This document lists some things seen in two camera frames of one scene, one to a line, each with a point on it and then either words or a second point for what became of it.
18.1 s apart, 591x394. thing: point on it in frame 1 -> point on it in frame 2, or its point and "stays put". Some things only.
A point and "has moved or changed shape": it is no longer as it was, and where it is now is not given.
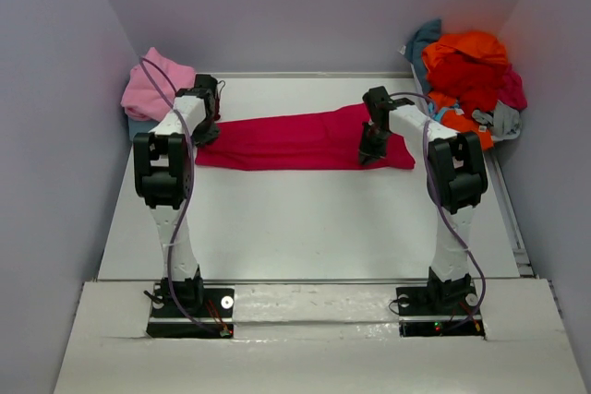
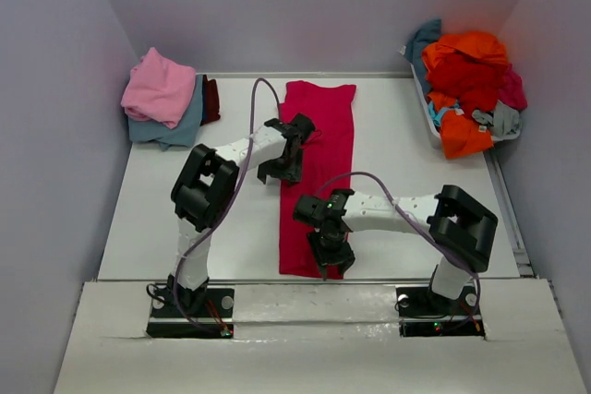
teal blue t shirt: (426, 35) stays put
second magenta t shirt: (511, 90) stays put
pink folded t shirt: (142, 100) stays put
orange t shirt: (483, 45) stays put
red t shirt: (474, 81) stays put
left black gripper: (209, 137) -> (292, 174)
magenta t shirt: (331, 140) has moved or changed shape
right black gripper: (372, 153) -> (321, 254)
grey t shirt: (505, 122) stays put
